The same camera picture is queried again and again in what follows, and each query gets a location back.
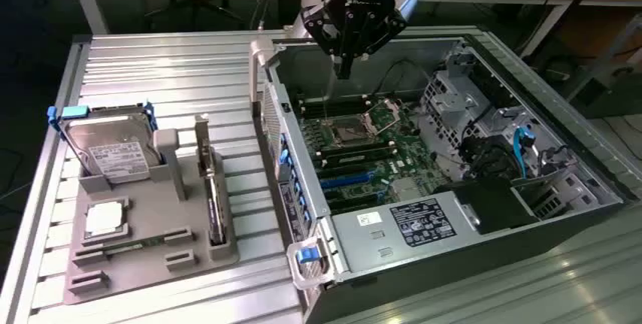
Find graphics card with metal bracket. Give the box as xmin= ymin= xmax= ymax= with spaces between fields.
xmin=192 ymin=112 xmax=234 ymax=247

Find black RAM slot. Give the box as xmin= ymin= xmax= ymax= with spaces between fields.
xmin=297 ymin=92 xmax=372 ymax=107
xmin=298 ymin=97 xmax=373 ymax=112
xmin=300 ymin=106 xmax=376 ymax=120
xmin=316 ymin=142 xmax=397 ymax=158
xmin=313 ymin=139 xmax=395 ymax=155
xmin=300 ymin=101 xmax=375 ymax=116

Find metal socket cover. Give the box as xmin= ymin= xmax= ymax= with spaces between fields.
xmin=361 ymin=97 xmax=401 ymax=132

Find black tripod legs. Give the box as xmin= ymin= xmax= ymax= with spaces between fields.
xmin=144 ymin=0 xmax=246 ymax=24

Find silver disk bay cage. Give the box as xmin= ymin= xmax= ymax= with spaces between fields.
xmin=417 ymin=47 xmax=535 ymax=144

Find CPU socket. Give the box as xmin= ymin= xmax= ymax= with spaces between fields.
xmin=328 ymin=115 xmax=369 ymax=147

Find green motherboard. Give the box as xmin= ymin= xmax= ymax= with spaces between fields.
xmin=294 ymin=92 xmax=452 ymax=214

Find RAM stick with white label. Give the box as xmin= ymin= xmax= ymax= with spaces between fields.
xmin=320 ymin=147 xmax=397 ymax=169

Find black stand pole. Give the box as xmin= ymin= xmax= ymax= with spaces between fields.
xmin=515 ymin=0 xmax=616 ymax=58

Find long black expansion slot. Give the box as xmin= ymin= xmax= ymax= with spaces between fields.
xmin=328 ymin=195 xmax=383 ymax=214
xmin=325 ymin=188 xmax=380 ymax=204
xmin=320 ymin=164 xmax=381 ymax=181

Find blue expansion slot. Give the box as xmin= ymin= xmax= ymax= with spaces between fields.
xmin=320 ymin=171 xmax=375 ymax=189

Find dark grey floor box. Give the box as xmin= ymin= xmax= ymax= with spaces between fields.
xmin=575 ymin=66 xmax=642 ymax=120

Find hard disk in blue carrier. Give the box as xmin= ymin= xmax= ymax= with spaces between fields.
xmin=46 ymin=101 xmax=166 ymax=186

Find silver vented disk bay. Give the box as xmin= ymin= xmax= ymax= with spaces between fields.
xmin=511 ymin=165 xmax=623 ymax=222

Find grey power supply unit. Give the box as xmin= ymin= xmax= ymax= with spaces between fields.
xmin=328 ymin=190 xmax=487 ymax=274

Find blue case latch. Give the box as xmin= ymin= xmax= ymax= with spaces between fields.
xmin=294 ymin=247 xmax=320 ymax=265

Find grey parts rack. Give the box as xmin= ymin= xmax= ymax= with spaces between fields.
xmin=62 ymin=128 xmax=241 ymax=306

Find black open PC case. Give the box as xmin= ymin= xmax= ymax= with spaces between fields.
xmin=248 ymin=32 xmax=633 ymax=324

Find silver CPU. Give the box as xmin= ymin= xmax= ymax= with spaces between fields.
xmin=84 ymin=201 xmax=126 ymax=237

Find green RAM stick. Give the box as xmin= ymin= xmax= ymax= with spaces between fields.
xmin=102 ymin=236 xmax=166 ymax=253

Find thin black wire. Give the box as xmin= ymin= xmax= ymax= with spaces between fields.
xmin=376 ymin=59 xmax=433 ymax=96

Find black power wire bundle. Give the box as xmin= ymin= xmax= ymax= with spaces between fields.
xmin=457 ymin=135 xmax=520 ymax=184

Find blue disk wire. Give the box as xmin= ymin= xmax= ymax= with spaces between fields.
xmin=511 ymin=124 xmax=536 ymax=181

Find black plastic air duct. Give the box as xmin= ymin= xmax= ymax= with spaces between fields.
xmin=431 ymin=177 xmax=543 ymax=235

